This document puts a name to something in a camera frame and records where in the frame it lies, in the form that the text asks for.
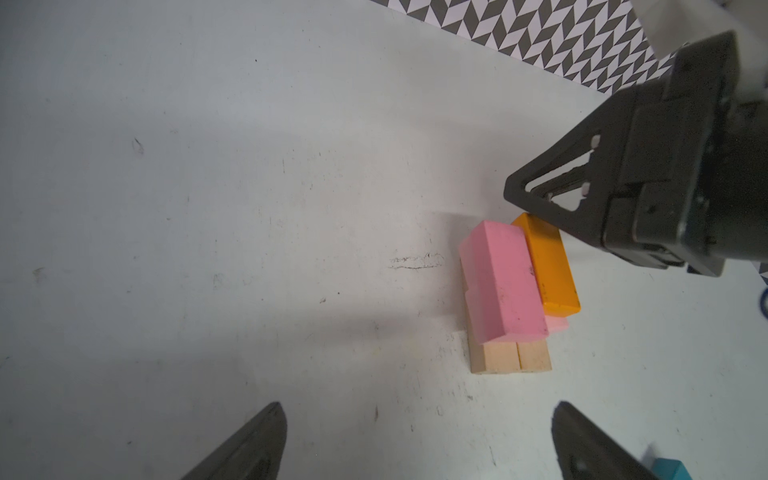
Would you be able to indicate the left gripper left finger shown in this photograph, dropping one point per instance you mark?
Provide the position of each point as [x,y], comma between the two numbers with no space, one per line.
[253,452]

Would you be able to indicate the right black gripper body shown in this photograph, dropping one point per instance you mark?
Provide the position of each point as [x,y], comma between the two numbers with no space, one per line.
[692,182]

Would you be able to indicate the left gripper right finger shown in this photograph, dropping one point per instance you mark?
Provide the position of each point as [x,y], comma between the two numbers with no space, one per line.
[584,451]

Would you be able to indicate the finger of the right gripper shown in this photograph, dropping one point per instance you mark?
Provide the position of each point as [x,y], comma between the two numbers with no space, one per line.
[569,185]

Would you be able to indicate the teal cube block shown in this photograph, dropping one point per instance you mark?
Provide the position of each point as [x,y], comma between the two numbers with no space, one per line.
[670,469]

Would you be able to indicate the natural wood block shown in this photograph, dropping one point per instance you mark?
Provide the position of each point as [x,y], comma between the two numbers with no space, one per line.
[534,357]
[491,358]

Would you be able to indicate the orange block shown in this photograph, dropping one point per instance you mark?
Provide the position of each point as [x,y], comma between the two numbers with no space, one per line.
[551,266]

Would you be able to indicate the hot pink block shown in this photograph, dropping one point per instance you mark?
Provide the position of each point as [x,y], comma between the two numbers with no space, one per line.
[497,262]

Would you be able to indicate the light pink block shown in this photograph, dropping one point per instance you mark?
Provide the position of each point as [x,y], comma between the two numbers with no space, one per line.
[556,324]
[476,316]

